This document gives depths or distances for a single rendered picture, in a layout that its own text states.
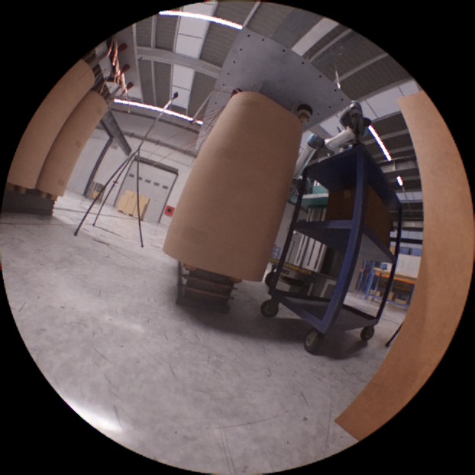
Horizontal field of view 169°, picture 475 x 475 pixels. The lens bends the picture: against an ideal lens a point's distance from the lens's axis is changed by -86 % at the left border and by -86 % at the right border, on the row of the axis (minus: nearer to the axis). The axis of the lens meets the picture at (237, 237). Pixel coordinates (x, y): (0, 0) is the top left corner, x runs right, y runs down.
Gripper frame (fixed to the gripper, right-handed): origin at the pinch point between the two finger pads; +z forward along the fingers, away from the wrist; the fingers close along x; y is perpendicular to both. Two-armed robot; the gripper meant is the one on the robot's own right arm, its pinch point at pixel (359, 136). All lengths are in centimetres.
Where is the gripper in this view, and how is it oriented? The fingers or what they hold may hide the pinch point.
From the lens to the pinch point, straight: 103.3
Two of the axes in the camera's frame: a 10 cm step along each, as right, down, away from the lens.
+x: -4.2, -1.9, -8.9
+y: -8.5, -2.6, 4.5
